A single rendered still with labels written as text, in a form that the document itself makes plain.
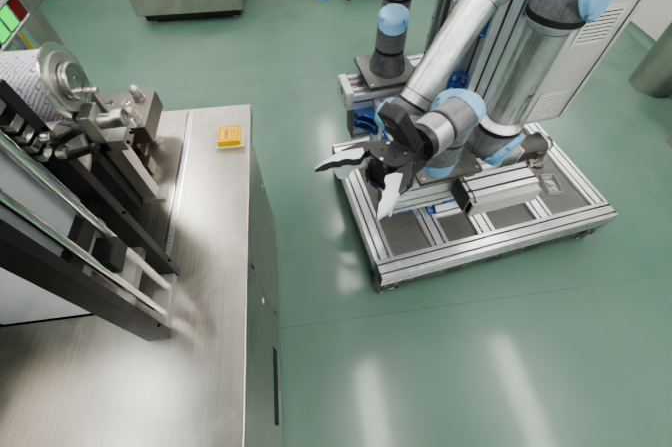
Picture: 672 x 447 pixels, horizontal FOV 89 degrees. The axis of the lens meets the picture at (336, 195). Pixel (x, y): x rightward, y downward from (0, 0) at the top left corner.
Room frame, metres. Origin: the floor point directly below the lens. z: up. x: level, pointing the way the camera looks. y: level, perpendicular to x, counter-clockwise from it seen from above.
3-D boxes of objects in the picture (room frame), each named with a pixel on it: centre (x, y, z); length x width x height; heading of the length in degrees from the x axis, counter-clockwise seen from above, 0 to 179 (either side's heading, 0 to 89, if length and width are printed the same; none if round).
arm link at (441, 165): (0.53, -0.22, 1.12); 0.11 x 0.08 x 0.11; 41
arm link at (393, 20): (1.27, -0.22, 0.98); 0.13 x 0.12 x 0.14; 170
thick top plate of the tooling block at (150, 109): (0.74, 0.73, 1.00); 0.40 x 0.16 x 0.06; 98
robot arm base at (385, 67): (1.27, -0.21, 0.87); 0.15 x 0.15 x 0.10
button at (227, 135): (0.77, 0.33, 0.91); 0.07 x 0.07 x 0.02; 8
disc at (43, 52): (0.58, 0.54, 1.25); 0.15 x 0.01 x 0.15; 8
